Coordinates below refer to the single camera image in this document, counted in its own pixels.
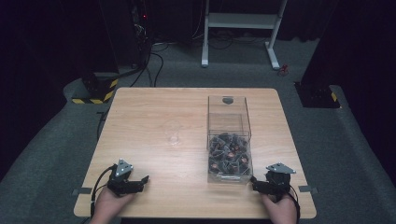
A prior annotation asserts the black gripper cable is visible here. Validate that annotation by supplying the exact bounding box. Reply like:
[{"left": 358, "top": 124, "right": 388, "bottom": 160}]
[
  {"left": 89, "top": 165, "right": 117, "bottom": 218},
  {"left": 285, "top": 185, "right": 302, "bottom": 224}
]

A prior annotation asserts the black yellow striped stand base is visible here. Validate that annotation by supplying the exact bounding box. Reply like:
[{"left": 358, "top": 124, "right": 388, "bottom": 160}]
[{"left": 71, "top": 72, "right": 120, "bottom": 105}]

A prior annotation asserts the small red object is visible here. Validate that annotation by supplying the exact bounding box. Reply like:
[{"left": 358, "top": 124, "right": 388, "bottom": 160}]
[{"left": 277, "top": 63, "right": 290, "bottom": 77}]

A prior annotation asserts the dark computer tower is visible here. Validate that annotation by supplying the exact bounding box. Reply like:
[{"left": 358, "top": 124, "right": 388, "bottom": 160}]
[{"left": 130, "top": 0, "right": 154, "bottom": 69}]

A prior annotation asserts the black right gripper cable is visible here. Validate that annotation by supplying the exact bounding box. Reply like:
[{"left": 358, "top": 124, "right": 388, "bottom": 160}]
[{"left": 285, "top": 185, "right": 302, "bottom": 224}]

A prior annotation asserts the clear acrylic box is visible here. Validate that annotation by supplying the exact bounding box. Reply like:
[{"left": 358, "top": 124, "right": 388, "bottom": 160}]
[{"left": 206, "top": 94, "right": 254, "bottom": 185}]

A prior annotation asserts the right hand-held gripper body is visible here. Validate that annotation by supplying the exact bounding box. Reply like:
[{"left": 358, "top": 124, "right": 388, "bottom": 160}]
[{"left": 257, "top": 162, "right": 297, "bottom": 197}]

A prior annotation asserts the white metal stand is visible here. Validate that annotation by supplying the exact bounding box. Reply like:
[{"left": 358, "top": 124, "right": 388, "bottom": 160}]
[{"left": 201, "top": 0, "right": 288, "bottom": 71}]

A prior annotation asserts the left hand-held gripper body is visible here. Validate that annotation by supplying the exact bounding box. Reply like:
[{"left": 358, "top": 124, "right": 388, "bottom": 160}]
[{"left": 106, "top": 159, "right": 140, "bottom": 197}]

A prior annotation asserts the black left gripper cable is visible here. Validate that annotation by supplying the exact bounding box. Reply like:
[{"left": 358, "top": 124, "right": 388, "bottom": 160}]
[{"left": 89, "top": 165, "right": 117, "bottom": 218}]

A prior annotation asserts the black floor cable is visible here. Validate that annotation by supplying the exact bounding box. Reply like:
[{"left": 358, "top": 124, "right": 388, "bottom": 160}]
[{"left": 129, "top": 50, "right": 165, "bottom": 89}]

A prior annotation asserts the person's right hand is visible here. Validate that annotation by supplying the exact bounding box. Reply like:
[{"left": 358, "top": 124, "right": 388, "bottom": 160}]
[{"left": 261, "top": 191, "right": 299, "bottom": 224}]

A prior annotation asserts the pile of dark packets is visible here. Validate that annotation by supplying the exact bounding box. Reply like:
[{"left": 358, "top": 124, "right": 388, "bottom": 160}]
[{"left": 208, "top": 133, "right": 252, "bottom": 175}]

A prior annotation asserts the grey tape strip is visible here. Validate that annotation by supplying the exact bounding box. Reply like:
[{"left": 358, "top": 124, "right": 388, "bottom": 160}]
[
  {"left": 71, "top": 187, "right": 93, "bottom": 197},
  {"left": 297, "top": 185, "right": 319, "bottom": 194}
]

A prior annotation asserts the clear glass cup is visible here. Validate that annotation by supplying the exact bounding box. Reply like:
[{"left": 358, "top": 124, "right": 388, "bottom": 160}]
[{"left": 163, "top": 119, "right": 183, "bottom": 147}]

